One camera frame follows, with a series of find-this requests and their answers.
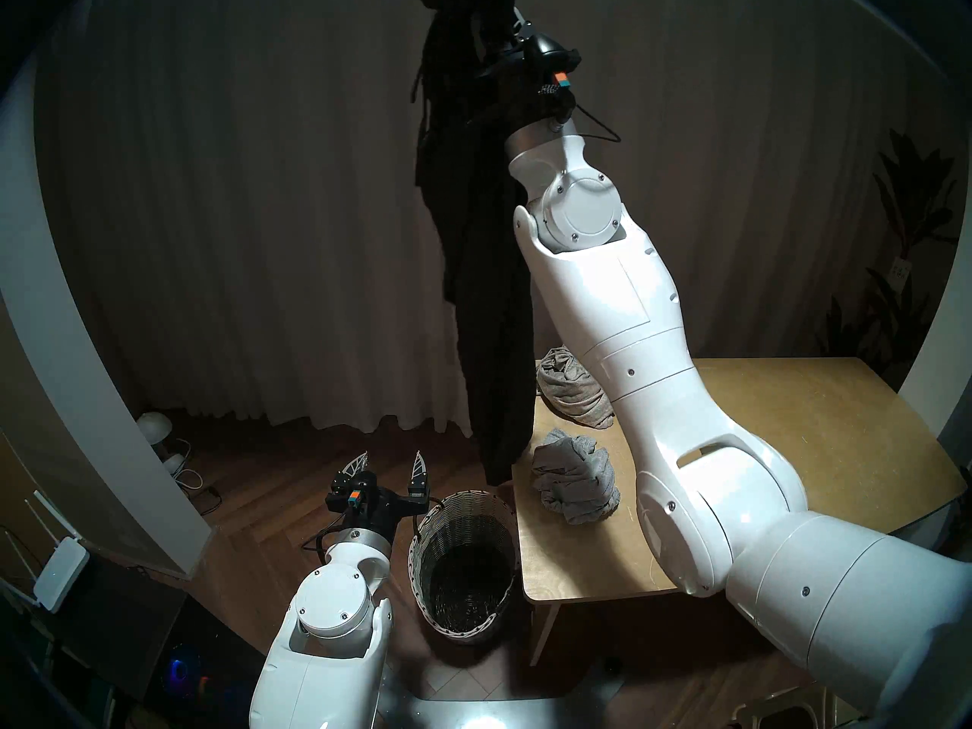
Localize black low cabinet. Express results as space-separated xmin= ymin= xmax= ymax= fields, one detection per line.
xmin=46 ymin=557 xmax=187 ymax=698

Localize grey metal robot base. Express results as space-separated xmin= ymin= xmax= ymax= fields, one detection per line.
xmin=380 ymin=678 xmax=627 ymax=729

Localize black computer case RGB fans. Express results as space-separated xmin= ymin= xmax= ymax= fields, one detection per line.
xmin=148 ymin=595 xmax=263 ymax=729

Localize light wooden table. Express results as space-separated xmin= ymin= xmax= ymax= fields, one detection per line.
xmin=513 ymin=358 xmax=967 ymax=666

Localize grey garment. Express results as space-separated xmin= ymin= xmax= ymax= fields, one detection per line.
xmin=530 ymin=429 xmax=620 ymax=525

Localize dark leafy houseplant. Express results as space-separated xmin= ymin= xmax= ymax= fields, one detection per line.
xmin=816 ymin=128 xmax=959 ymax=371

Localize beige drawstring garment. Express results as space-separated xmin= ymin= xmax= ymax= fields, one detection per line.
xmin=536 ymin=346 xmax=616 ymax=430

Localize long pleated curtain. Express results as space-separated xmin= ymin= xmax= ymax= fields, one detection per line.
xmin=34 ymin=0 xmax=942 ymax=436

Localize white wifi router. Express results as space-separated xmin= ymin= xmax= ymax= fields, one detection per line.
xmin=0 ymin=491 xmax=90 ymax=613

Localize black knit garment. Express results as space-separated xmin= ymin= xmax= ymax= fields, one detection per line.
xmin=383 ymin=0 xmax=536 ymax=487

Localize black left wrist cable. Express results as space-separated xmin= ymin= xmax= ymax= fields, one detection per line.
xmin=302 ymin=526 xmax=339 ymax=565

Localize woven wicker laundry hamper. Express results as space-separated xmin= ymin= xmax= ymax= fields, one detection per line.
xmin=409 ymin=491 xmax=519 ymax=645

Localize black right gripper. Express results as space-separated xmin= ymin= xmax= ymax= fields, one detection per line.
xmin=486 ymin=10 xmax=582 ymax=128

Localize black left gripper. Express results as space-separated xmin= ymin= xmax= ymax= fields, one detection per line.
xmin=327 ymin=451 xmax=432 ymax=540

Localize floor cable bundle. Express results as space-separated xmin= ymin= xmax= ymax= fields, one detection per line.
xmin=171 ymin=439 xmax=222 ymax=517

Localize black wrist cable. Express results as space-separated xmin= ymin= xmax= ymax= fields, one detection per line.
xmin=302 ymin=526 xmax=339 ymax=565
xmin=566 ymin=101 xmax=622 ymax=145

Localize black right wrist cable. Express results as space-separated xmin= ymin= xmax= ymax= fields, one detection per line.
xmin=566 ymin=101 xmax=622 ymax=145

